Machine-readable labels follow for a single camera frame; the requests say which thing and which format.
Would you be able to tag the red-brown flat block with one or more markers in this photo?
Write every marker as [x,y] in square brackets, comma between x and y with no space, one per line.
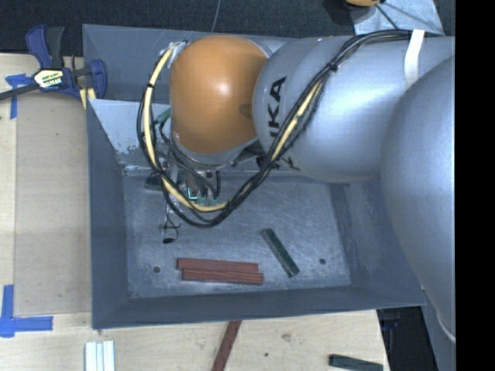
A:
[226,346]
[216,265]
[222,277]

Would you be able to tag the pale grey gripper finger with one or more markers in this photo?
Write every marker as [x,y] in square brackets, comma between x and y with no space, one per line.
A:
[170,238]
[167,216]

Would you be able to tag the pale wood flat board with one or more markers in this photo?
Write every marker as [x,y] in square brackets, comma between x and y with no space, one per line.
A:
[52,207]

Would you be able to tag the dark green flat block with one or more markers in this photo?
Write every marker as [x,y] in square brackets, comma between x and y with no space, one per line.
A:
[280,252]
[354,363]

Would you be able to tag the grey metal bin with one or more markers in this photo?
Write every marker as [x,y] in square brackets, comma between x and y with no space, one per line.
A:
[239,242]

